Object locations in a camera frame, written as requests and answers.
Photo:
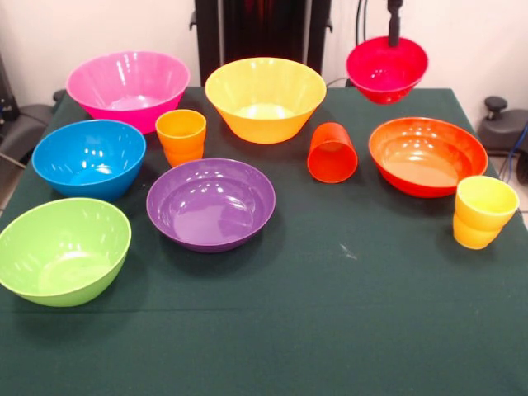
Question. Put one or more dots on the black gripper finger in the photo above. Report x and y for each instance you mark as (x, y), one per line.
(394, 29)

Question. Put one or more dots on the small crimson bowl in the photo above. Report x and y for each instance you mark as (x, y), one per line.
(383, 74)

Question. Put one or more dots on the red-orange cup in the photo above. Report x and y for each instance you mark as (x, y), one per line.
(332, 161)

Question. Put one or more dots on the shallow red-orange bowl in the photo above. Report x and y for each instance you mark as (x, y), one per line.
(429, 156)

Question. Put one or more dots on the large yellow-orange bowl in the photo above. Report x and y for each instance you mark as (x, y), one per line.
(264, 90)

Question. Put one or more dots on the yellow cup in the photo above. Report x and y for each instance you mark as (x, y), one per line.
(482, 214)

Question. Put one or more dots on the orange cup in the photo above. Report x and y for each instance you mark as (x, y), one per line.
(181, 140)

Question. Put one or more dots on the purple bowl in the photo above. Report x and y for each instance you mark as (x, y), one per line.
(210, 202)

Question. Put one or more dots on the large pink bowl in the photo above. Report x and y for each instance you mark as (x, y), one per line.
(123, 78)

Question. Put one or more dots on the dark green tablecloth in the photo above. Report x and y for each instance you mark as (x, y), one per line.
(330, 309)

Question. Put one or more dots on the blue bowl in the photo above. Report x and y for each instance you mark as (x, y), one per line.
(86, 161)

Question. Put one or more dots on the black device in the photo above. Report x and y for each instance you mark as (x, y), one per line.
(6, 95)

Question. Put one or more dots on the green bowl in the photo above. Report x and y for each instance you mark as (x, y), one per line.
(62, 251)

